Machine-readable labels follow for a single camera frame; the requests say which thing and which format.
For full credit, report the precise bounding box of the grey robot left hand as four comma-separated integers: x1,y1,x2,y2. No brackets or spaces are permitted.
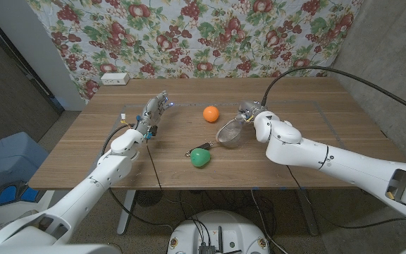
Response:
135,90,174,140

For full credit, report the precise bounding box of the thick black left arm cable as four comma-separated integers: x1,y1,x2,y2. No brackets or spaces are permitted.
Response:
101,123,174,230

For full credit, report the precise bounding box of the green ball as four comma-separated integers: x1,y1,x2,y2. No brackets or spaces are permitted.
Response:
190,147,211,168

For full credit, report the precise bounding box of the metal mesh sieve black handle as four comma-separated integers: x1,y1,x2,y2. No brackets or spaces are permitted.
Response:
185,118,246,158

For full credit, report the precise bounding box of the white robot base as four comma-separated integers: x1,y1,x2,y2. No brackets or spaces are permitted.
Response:
166,210,270,254

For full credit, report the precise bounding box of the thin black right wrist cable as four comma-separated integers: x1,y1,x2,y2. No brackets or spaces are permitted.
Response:
285,164,406,230

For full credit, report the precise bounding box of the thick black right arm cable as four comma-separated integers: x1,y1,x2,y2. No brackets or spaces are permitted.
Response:
261,66,406,121

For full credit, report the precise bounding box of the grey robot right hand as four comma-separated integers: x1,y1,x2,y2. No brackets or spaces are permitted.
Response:
236,99,269,124

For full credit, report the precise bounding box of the floral fruit print backdrop cloth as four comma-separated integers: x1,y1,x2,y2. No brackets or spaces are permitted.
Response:
26,0,364,102

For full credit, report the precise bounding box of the white power strip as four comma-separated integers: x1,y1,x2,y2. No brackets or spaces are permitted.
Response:
100,72,130,86

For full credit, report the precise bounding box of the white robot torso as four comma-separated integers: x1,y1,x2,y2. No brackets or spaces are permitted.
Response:
0,243,123,254

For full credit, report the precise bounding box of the blue-grey storage bin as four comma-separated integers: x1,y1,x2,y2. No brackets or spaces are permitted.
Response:
0,131,50,191

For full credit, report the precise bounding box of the grey table leg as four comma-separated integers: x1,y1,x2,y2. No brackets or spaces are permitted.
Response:
296,189,319,236

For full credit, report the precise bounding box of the black round floor fan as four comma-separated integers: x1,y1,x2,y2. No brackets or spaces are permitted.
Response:
135,189,164,208

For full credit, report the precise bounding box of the black and blue foot pedal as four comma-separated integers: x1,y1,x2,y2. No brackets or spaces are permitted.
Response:
0,181,40,207

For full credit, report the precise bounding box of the white table leg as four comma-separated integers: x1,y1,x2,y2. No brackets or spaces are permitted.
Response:
116,189,137,236

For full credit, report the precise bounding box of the orange ball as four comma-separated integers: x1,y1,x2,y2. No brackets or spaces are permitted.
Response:
202,105,221,123

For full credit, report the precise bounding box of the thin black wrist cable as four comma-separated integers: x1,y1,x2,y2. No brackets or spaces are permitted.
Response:
285,164,406,230
145,139,164,191

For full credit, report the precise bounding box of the white floor panel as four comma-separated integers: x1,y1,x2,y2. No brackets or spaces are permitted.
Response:
0,190,56,241

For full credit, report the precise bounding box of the thin black left wrist cable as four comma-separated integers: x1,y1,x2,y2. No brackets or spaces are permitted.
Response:
145,139,164,191

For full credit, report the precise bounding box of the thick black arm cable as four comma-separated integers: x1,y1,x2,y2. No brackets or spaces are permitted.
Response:
101,123,174,230
261,66,406,121

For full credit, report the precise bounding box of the grey floor cable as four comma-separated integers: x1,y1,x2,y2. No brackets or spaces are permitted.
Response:
250,189,288,254

